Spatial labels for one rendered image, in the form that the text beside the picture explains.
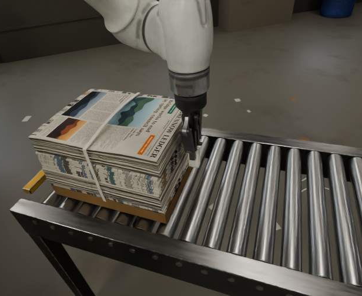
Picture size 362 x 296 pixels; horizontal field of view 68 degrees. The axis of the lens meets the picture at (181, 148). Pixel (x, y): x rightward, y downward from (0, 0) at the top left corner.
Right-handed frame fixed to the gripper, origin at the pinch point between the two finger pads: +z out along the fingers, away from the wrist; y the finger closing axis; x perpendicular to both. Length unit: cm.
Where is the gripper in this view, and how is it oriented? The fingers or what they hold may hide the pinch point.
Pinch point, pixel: (194, 156)
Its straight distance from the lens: 74.2
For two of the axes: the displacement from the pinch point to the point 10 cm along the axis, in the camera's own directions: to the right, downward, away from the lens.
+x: 9.5, 1.5, -2.9
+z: 0.7, 7.7, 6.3
